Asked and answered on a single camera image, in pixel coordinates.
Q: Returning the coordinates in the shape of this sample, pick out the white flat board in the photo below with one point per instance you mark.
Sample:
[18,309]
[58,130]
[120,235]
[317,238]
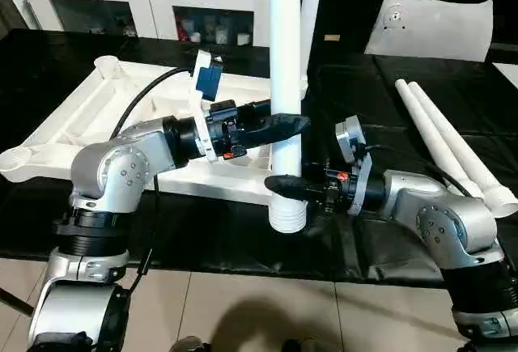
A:
[508,73]

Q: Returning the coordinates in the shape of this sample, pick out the black cabinet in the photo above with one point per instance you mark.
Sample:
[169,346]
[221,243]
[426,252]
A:
[348,4]

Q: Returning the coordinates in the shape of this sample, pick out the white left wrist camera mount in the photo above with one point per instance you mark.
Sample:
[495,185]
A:
[202,85]

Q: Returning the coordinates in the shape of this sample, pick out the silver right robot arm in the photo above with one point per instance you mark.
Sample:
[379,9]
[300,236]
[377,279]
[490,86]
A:
[453,222]

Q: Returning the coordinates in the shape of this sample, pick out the black table mat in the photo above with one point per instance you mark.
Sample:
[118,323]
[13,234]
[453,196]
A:
[40,64]

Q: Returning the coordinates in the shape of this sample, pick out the white plastic table top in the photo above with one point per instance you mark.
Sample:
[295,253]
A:
[81,125]

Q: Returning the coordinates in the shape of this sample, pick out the black stand leg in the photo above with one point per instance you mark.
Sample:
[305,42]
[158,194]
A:
[16,301]

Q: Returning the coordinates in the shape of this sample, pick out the small tan label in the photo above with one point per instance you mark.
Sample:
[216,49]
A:
[332,38]

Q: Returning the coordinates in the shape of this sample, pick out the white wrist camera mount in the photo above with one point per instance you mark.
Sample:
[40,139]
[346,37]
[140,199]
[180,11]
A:
[202,85]
[352,137]

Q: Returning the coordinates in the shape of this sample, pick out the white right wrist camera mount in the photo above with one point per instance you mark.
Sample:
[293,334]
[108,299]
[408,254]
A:
[352,137]

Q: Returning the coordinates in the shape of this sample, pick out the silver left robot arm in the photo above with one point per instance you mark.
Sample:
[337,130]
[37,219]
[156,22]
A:
[113,174]

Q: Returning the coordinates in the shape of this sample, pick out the white plastic table leg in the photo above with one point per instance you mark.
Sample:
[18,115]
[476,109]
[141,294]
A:
[429,133]
[285,44]
[457,141]
[312,12]

